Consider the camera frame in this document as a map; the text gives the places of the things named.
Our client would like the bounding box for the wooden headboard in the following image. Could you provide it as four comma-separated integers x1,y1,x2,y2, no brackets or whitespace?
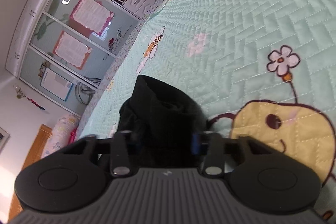
7,123,53,222

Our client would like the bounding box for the floral rolled duvet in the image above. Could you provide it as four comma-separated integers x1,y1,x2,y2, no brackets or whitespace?
41,114,79,158

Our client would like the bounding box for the black garment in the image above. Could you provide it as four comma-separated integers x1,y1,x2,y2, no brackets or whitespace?
117,75,207,168

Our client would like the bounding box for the purple dotted bedsheet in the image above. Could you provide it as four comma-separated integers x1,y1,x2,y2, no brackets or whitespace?
76,0,165,139

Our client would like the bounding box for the sliding door wardrobe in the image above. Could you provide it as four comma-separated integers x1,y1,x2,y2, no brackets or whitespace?
5,0,140,115

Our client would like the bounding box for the hanging wall ornament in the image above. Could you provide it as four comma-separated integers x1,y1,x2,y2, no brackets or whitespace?
14,84,45,110

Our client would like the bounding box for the mint bee quilt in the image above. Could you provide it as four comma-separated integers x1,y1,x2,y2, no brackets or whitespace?
80,0,335,223

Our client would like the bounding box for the grey coiled hose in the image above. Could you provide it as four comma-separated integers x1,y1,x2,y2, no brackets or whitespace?
75,77,103,105

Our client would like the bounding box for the white drawer cabinet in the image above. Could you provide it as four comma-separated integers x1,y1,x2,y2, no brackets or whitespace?
122,0,156,18

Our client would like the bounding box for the framed wall picture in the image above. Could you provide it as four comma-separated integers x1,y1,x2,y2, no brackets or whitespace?
0,128,10,152

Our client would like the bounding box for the red patterned sheet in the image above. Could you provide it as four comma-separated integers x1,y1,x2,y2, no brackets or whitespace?
68,128,77,144

